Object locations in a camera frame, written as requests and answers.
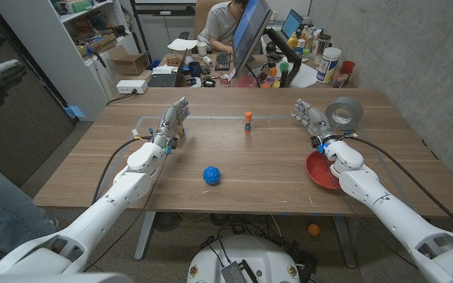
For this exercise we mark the white paper cup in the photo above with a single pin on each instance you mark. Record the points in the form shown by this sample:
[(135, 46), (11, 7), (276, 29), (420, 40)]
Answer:
[(201, 49)]

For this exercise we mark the grey power brick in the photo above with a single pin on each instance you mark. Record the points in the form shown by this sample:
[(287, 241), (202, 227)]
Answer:
[(233, 274)]

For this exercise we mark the orange ball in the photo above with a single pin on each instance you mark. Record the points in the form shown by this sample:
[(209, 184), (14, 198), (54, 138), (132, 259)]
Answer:
[(314, 230)]

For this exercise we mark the grey table leg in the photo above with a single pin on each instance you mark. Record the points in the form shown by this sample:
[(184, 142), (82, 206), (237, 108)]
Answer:
[(144, 236), (345, 241)]

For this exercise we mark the white power box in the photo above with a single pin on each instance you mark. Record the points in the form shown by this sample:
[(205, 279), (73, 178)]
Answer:
[(132, 86)]

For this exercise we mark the soda can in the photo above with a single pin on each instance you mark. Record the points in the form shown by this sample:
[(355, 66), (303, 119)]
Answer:
[(225, 80)]

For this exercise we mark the white canister with blue label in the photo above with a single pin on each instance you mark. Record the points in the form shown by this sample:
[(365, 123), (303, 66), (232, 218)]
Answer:
[(327, 65)]

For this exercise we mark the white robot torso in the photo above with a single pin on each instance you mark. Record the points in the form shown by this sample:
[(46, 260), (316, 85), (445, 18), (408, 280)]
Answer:
[(53, 278)]

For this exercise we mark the printed cardboard box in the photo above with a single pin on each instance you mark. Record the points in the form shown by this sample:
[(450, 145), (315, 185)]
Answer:
[(100, 43)]

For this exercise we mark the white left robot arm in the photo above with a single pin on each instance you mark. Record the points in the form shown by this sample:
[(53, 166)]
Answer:
[(132, 184)]

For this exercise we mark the white shelf unit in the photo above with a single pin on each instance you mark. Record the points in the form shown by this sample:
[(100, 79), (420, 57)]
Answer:
[(65, 70)]

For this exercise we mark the brown office chair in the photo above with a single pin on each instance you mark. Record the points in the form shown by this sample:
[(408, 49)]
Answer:
[(201, 12)]

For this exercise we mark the blue spiky ball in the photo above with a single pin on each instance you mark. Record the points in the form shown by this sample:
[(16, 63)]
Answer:
[(211, 175)]

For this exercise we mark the black laptop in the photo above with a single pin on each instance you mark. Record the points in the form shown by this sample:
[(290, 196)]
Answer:
[(163, 79)]

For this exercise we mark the dark blue mug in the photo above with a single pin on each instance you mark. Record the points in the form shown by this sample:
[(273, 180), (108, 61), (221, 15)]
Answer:
[(194, 69)]

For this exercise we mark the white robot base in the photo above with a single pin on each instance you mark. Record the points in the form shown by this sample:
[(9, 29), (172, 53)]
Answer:
[(250, 251)]

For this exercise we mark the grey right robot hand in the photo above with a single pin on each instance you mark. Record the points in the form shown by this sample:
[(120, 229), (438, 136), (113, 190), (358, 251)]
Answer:
[(316, 120)]

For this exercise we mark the black keyboard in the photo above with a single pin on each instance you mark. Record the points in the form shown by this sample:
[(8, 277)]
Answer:
[(222, 61)]

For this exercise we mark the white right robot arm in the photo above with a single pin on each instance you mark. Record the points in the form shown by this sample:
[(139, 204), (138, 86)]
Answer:
[(368, 188)]

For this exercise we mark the small laptop with blue screen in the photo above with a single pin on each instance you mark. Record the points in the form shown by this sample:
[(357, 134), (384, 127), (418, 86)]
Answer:
[(291, 23)]

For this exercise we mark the black floor fan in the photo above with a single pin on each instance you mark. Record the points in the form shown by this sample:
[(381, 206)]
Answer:
[(167, 221)]

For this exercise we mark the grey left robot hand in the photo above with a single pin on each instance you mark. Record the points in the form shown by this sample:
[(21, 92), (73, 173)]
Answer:
[(171, 122)]

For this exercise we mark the yellow bottle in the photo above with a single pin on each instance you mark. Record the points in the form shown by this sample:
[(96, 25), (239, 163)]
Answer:
[(292, 41)]

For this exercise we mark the large tilted monitor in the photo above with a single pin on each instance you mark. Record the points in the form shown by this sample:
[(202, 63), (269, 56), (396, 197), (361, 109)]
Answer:
[(250, 31)]

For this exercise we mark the seated person in grey shirt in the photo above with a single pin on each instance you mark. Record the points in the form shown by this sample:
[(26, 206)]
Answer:
[(218, 25)]

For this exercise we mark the red bowl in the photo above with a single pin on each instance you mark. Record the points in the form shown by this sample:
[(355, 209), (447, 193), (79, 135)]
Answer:
[(317, 169)]

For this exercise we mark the colourful puzzle cube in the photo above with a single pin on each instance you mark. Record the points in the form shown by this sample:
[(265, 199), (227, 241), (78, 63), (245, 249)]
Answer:
[(180, 133)]

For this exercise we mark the open cardboard box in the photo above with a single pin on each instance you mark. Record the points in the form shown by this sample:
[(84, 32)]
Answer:
[(132, 65)]

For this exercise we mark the grey duct tape roll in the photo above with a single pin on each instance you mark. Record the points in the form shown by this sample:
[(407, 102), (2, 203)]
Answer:
[(352, 104)]

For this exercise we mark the orange capped glue stick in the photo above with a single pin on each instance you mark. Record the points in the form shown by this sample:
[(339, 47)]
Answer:
[(248, 122)]

